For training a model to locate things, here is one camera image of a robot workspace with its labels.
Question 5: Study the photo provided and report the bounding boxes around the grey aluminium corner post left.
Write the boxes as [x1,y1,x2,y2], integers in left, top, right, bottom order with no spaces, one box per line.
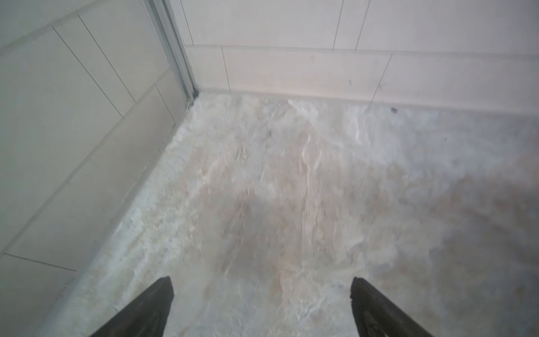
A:
[145,0,199,108]

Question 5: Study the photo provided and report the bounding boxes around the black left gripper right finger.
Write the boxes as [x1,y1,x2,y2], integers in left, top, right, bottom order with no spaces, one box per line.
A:
[350,277,432,337]

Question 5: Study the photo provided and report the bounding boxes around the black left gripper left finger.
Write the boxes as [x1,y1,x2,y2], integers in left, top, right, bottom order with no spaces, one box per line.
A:
[91,276,174,337]

